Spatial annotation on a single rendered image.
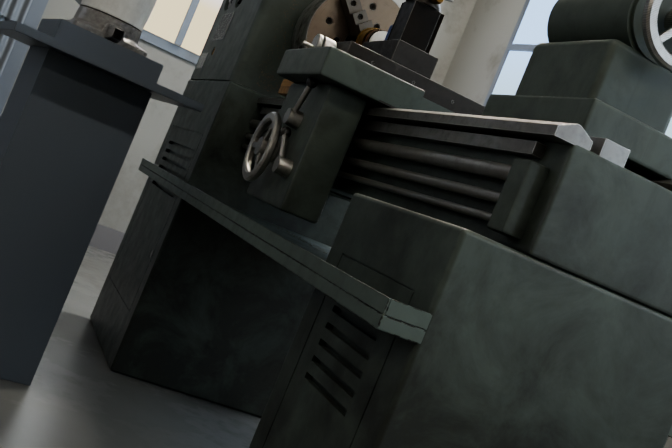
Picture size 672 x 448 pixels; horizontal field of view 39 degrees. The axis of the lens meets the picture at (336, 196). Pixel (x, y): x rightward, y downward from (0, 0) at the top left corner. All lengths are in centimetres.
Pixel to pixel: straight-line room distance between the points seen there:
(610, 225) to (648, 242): 7
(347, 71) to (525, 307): 71
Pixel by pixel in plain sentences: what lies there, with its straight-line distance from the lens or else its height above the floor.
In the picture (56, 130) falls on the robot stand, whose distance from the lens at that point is 219.
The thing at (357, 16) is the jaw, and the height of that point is 114.
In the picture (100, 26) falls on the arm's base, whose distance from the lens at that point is 225.
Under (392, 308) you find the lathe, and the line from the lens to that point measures 119.
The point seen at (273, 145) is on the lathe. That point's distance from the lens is 191.
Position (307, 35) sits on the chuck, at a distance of 254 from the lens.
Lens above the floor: 63
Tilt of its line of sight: 1 degrees up
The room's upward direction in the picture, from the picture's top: 22 degrees clockwise
